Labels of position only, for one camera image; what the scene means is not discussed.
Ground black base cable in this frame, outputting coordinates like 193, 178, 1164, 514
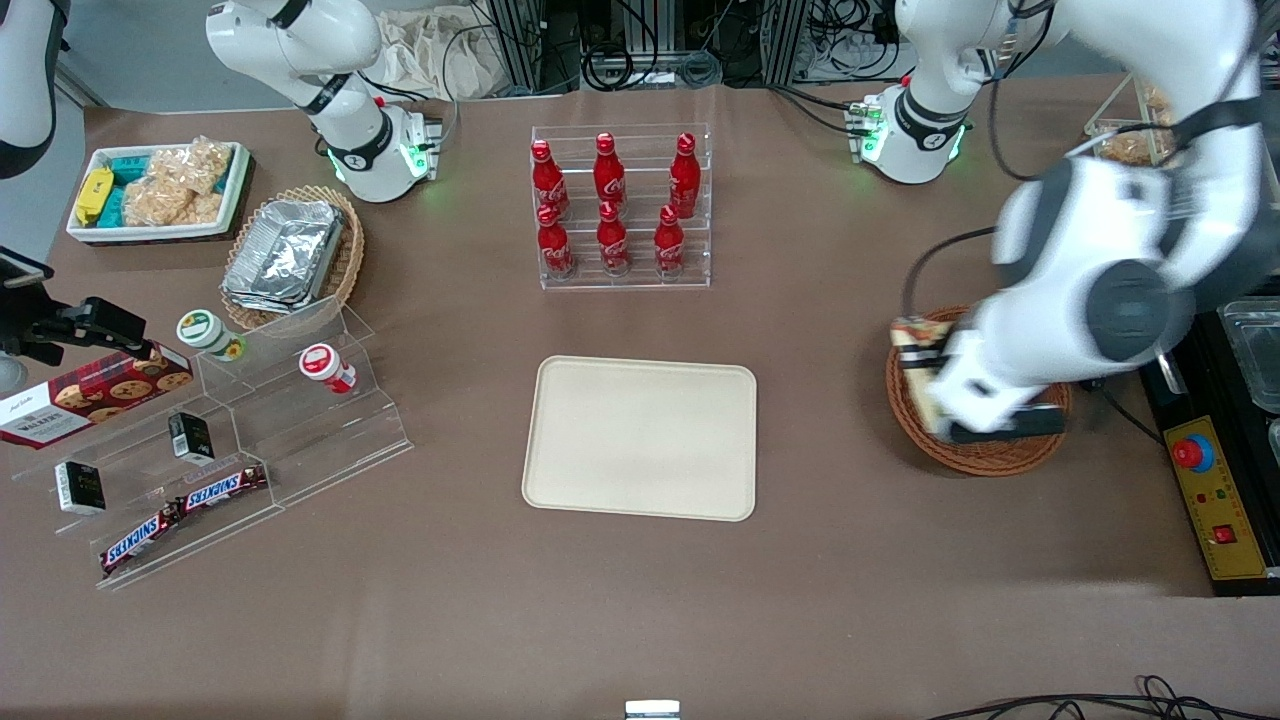
360, 75, 463, 151

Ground triangle sandwich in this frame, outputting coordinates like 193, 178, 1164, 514
889, 314, 956, 431

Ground green lid cup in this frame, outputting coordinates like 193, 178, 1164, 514
177, 309, 248, 363

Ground small black box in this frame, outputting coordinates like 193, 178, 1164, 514
167, 411, 215, 464
54, 460, 107, 516

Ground beige cloth bag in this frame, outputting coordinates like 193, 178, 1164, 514
375, 10, 501, 101

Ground clear plastic container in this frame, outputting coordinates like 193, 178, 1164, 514
1220, 298, 1280, 413

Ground yellow snack pack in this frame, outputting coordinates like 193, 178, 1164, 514
75, 167, 115, 227

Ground Snickers chocolate bar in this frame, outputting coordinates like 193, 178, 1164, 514
98, 503, 184, 578
178, 463, 271, 513

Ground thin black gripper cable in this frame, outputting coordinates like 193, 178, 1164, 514
900, 225, 1001, 321

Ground black cables on floor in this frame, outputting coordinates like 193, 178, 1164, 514
930, 675, 1280, 720

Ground black control box yellow panel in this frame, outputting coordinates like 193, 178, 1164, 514
1140, 300, 1280, 598

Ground white rectangular snack bin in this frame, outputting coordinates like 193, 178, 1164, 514
65, 140, 251, 246

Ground coiled black cable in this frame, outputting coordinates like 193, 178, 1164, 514
580, 40, 653, 91

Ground stacked foil containers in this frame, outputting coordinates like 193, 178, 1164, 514
222, 198, 346, 316

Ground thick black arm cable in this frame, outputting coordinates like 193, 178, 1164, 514
988, 10, 1261, 183

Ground red cola bottle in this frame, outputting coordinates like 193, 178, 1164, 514
530, 139, 570, 220
597, 200, 632, 276
654, 204, 688, 275
669, 132, 701, 219
594, 132, 627, 211
537, 204, 576, 279

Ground black base cables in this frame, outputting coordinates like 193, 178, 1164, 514
765, 80, 871, 136

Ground clear bag rice crackers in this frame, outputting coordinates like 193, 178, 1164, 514
150, 136, 234, 197
122, 176, 224, 227

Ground beige plastic tray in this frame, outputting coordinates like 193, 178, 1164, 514
521, 355, 758, 523

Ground red lid cup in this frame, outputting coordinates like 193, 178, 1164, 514
298, 343, 358, 395

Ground clear acrylic bottle rack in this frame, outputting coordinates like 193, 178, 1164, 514
530, 122, 713, 291

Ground white wire rack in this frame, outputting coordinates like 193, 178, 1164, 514
1085, 72, 1179, 167

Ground aluminium profile frame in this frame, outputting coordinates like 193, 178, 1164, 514
768, 0, 813, 86
482, 0, 546, 96

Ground red Walkers cookie box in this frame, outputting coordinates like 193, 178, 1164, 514
0, 342, 194, 451

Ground brown wicker basket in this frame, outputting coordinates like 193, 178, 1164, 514
885, 305, 1073, 477

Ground clear acrylic stepped shelf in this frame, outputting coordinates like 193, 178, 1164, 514
10, 295, 414, 591

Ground light wicker basket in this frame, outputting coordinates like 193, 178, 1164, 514
220, 185, 366, 331

